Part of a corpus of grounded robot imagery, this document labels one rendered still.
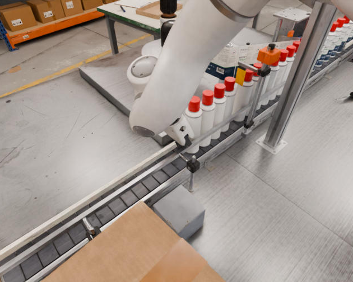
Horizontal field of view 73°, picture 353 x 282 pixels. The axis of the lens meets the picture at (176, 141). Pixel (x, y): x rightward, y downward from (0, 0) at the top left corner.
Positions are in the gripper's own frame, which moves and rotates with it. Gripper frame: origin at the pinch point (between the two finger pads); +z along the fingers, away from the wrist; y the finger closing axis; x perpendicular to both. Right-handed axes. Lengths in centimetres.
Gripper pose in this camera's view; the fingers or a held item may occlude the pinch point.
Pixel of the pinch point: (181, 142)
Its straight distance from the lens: 74.5
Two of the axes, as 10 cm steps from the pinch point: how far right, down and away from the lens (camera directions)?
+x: -7.0, 6.8, -1.9
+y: -6.6, -5.3, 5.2
